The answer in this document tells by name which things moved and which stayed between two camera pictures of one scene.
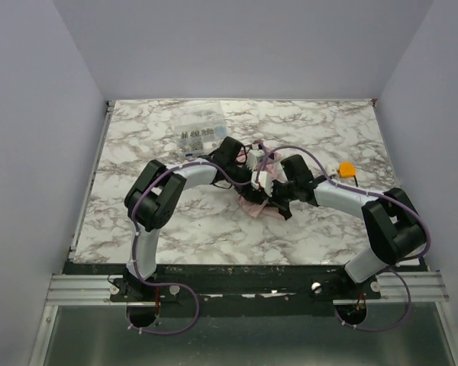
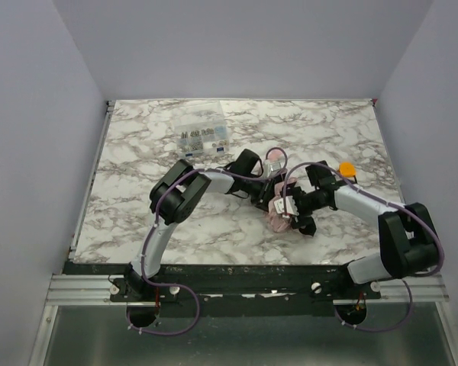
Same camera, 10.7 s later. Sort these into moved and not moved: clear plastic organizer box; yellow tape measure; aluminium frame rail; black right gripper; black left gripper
Moved: black left gripper; black right gripper
Not moved: clear plastic organizer box; yellow tape measure; aluminium frame rail
